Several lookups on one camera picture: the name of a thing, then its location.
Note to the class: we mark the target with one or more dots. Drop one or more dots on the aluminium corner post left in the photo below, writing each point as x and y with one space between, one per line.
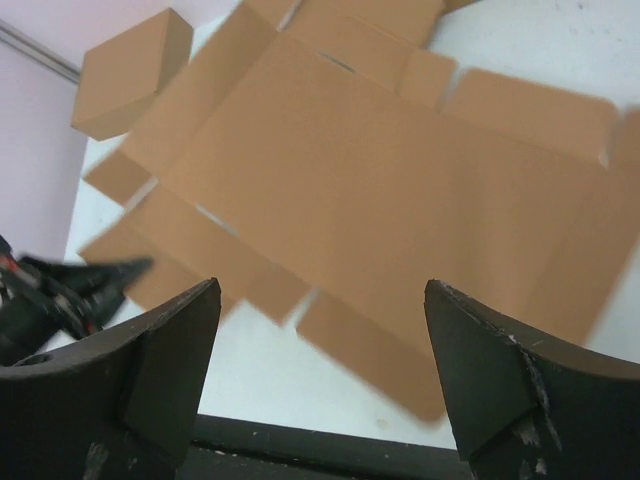
37 52

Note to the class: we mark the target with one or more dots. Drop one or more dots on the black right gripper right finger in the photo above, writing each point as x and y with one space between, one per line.
524 404

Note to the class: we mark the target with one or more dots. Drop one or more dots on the cardboard box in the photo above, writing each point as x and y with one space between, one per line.
319 144
121 77

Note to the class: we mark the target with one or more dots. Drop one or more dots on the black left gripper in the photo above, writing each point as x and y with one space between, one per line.
36 304

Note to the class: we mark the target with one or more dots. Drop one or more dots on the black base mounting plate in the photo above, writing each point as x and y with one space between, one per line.
223 448

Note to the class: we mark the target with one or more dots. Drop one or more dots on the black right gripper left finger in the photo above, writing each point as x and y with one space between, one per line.
120 404

